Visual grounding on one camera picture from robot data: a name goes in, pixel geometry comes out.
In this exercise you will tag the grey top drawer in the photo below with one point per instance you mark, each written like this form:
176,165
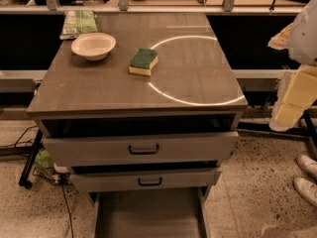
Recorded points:
127,150

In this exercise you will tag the white bowl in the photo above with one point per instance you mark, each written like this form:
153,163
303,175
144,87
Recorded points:
93,46

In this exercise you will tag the black stand leg left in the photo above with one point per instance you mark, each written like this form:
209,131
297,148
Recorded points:
24,178

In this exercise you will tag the black stand leg right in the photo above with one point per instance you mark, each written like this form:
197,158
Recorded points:
311,127

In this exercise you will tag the black stand leg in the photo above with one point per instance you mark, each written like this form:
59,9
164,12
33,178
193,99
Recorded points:
24,178
311,127

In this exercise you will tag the grey open bottom drawer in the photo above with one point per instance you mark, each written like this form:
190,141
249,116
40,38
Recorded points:
154,213

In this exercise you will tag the white shoe upper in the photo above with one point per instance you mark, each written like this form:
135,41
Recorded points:
308,165

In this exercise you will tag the grey middle drawer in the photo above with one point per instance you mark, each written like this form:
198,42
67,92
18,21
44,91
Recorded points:
157,179

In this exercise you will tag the green bag on floor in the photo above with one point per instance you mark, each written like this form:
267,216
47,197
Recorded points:
43,160

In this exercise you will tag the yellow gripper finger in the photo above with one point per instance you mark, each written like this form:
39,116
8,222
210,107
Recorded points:
281,40
297,91

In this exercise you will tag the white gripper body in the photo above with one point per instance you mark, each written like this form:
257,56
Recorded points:
305,39

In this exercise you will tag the grey drawer cabinet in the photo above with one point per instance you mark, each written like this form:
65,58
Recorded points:
191,90

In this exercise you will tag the green and yellow sponge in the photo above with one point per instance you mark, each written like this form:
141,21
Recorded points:
143,62

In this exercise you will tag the green snack bag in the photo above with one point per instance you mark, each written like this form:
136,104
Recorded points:
78,22

